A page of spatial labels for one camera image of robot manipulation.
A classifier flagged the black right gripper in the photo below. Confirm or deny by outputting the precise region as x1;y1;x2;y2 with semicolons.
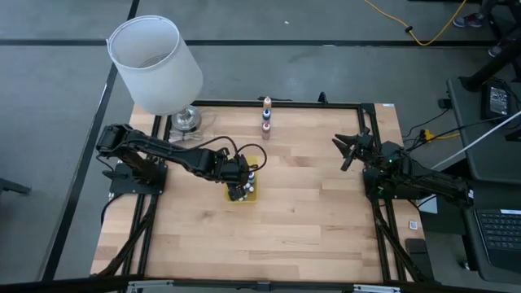
331;129;383;172

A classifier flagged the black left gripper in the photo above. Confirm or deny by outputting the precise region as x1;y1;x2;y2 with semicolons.
219;153;252;203

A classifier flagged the yellow translucent plastic bin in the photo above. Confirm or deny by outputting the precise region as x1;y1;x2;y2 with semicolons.
222;155;261;204

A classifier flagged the white paper sheet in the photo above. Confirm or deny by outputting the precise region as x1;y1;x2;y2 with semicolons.
415;194;440;216

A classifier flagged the black phone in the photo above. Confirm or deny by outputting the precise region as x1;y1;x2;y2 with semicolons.
405;238;429;266

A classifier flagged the white pole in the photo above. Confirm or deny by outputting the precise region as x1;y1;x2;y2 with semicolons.
430;109;521;171

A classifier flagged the dark grey desk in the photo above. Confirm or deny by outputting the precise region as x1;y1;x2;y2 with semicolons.
446;76;521;185

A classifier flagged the white-shade silver table lamp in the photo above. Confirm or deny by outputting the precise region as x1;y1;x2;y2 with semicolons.
106;15;204;133

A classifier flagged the black power adapter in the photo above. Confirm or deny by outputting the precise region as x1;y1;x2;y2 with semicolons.
480;80;512;122

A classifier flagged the black desk foot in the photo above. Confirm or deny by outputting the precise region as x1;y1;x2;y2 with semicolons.
459;40;521;93

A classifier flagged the black laptop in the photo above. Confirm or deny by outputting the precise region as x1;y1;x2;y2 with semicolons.
465;206;521;285

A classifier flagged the person's shoe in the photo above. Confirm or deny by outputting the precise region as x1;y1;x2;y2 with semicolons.
487;39;510;59
452;11;484;29

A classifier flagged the black chair base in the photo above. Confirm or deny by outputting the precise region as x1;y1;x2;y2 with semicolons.
0;177;33;196

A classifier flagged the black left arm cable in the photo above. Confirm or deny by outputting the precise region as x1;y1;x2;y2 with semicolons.
195;135;269;173

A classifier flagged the yellow plug power cable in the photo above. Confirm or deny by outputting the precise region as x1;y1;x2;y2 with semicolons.
418;128;462;143

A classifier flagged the black aluminium table frame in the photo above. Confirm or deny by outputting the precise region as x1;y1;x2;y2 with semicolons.
92;98;435;286

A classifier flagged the bundled white lamp cord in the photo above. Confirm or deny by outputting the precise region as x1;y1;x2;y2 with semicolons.
167;128;204;144

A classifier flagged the black cable bundle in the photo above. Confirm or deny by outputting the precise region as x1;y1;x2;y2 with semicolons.
372;198;433;284
95;194;160;280

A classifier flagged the silver aluminium bracket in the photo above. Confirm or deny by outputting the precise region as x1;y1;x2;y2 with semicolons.
125;278;177;293
352;283;403;293

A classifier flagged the yellow extension cord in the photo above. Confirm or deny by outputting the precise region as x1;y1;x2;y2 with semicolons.
363;0;469;47

